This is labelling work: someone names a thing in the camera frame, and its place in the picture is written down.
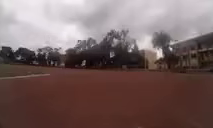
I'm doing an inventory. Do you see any row of trees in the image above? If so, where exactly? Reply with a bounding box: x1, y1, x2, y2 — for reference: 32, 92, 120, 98
0, 28, 180, 70

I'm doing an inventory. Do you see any red running track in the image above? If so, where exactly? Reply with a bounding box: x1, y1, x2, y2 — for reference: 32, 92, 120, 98
0, 67, 213, 128

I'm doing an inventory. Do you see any pale small building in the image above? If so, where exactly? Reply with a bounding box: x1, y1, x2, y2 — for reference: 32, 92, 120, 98
139, 49, 159, 71

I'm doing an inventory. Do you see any pale kerb strip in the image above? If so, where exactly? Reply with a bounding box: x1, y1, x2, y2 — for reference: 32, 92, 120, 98
0, 73, 51, 81

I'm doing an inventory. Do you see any grass field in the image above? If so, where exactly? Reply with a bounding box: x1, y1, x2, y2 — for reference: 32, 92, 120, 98
0, 63, 62, 79

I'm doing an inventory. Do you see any long grey building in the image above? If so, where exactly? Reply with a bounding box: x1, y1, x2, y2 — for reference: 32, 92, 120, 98
168, 30, 213, 72

